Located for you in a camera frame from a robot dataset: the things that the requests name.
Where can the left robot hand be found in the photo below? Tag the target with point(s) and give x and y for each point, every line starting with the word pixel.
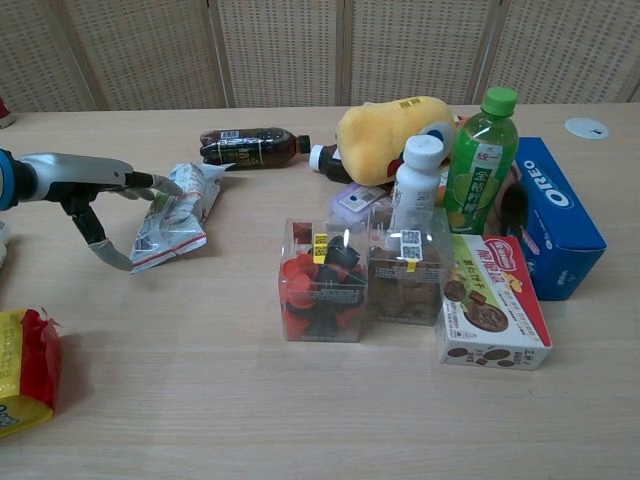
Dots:
pixel 75 177

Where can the white snack bag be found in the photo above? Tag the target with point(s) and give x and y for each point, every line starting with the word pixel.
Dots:
pixel 177 215

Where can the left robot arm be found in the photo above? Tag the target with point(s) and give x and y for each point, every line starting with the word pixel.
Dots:
pixel 6 180

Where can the dark tea bottle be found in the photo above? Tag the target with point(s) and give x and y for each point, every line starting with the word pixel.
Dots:
pixel 250 147

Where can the yellow red snack bag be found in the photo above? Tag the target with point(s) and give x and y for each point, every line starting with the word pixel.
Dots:
pixel 22 370

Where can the red white object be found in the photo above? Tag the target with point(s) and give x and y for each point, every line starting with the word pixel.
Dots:
pixel 5 115

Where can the white object at table edge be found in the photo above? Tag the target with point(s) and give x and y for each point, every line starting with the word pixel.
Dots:
pixel 2 245

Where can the brown bottle with white cap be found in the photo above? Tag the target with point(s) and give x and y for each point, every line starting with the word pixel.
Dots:
pixel 332 164

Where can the clear box with red-black caps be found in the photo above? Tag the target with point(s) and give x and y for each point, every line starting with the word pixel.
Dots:
pixel 322 290

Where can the beige perforated folding screen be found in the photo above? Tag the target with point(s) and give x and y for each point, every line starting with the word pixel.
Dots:
pixel 320 50

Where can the purple soap box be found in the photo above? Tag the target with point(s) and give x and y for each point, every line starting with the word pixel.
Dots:
pixel 352 204

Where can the yellow plush toy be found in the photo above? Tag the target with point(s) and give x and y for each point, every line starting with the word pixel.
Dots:
pixel 385 135

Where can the white plastic bottle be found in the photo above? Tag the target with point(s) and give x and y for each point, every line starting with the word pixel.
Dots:
pixel 416 180

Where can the clear box brown items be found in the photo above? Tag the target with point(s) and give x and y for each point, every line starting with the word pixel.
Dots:
pixel 406 280

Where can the green tea bottle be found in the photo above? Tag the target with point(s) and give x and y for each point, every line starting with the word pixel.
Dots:
pixel 480 170

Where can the white red cookie box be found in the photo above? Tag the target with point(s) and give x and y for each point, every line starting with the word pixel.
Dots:
pixel 492 300

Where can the black pink item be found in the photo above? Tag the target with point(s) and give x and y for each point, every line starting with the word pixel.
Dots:
pixel 513 202

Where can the blue Oreo box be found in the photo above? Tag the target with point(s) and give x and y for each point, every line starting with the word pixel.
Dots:
pixel 560 215

